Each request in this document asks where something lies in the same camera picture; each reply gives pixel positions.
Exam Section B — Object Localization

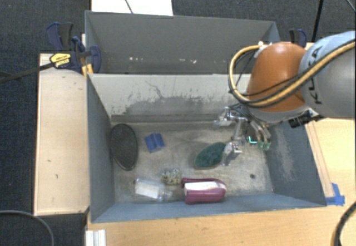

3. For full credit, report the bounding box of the black cylinder on white bracket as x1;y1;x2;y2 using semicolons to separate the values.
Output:
288;109;321;129

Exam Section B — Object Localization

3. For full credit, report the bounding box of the grey metal bin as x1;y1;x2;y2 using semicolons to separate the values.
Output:
84;10;328;224

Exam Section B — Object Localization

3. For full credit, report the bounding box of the dark green oval plate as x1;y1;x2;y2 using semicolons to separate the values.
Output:
109;123;140;171

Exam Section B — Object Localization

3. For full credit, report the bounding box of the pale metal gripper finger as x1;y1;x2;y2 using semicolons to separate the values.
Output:
221;141;243;167
212;106;234;129

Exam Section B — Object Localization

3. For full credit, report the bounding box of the speckled yellow-grey ball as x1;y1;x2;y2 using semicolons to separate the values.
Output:
161;168;183;186

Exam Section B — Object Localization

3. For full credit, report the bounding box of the dark green oval sponge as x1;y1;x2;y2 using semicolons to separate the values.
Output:
194;141;228;170

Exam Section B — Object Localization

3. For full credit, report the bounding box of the blue ridged block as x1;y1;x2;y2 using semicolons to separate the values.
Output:
144;132;166;154

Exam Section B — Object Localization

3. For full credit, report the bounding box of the clear plastic bottle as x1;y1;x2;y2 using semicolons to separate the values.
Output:
133;178;175;203

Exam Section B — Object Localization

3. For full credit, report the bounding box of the pale wood board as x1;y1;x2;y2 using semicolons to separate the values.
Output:
33;53;91;217

